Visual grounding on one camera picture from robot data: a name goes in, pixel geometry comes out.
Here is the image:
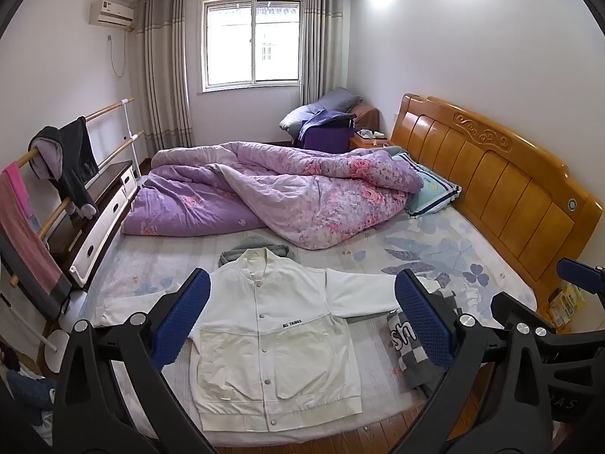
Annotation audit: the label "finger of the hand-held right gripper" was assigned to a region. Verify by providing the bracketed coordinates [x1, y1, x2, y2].
[490, 292, 558, 334]
[556, 258, 605, 296]

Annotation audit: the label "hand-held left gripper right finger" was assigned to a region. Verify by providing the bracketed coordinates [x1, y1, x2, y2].
[391, 269, 565, 454]

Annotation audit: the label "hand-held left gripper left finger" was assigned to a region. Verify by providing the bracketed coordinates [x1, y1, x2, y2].
[51, 268, 212, 454]

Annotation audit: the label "white button-up jacket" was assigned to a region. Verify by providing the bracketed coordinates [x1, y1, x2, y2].
[92, 247, 445, 433]

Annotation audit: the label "wooden bar clothes rack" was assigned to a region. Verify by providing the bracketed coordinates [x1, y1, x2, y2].
[0, 97, 145, 365]

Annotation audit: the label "grey checkered knit sweater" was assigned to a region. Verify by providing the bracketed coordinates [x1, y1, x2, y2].
[385, 288, 461, 391]

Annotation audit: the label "yellow snack packets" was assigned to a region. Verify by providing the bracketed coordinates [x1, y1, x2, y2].
[548, 281, 587, 329]

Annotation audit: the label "grey hooded garment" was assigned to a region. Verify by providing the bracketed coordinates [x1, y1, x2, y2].
[218, 234, 301, 268]

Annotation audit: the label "blue patterned pillow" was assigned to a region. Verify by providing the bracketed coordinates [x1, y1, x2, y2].
[392, 151, 463, 219]

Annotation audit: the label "dark top white drawer cabinet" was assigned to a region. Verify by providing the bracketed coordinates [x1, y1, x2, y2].
[47, 160, 140, 289]

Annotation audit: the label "wooden bed headboard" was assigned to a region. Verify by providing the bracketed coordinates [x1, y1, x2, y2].
[388, 93, 605, 303]

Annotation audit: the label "dusty pink grey towel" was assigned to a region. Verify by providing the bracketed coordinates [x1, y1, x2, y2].
[0, 170, 73, 320]

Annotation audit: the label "purple floral quilt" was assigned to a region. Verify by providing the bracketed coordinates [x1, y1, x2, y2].
[120, 141, 424, 250]

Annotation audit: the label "blue shoe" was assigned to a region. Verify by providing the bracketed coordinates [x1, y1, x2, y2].
[5, 369, 57, 412]

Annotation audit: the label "wooden nightstand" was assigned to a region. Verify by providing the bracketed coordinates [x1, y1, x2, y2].
[349, 130, 395, 152]

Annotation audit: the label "dark jacket with grey lining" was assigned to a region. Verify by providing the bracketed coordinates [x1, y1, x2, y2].
[28, 116, 101, 221]

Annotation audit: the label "bright pink cloth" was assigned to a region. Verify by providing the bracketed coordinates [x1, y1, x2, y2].
[4, 161, 39, 223]

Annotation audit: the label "brown chair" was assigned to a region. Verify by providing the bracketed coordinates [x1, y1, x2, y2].
[352, 101, 380, 135]

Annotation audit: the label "purple blanket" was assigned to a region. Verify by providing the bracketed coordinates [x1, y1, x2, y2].
[298, 109, 357, 154]

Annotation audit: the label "grey striped curtain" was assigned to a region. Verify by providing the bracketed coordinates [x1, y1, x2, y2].
[302, 0, 353, 105]
[133, 0, 194, 159]

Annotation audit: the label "white framed window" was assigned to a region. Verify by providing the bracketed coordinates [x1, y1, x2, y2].
[201, 0, 303, 93]

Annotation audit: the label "air conditioner cable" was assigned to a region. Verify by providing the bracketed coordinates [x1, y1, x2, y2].
[108, 26, 127, 78]

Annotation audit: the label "white wall air conditioner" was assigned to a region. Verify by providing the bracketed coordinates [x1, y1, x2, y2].
[89, 1, 135, 29]

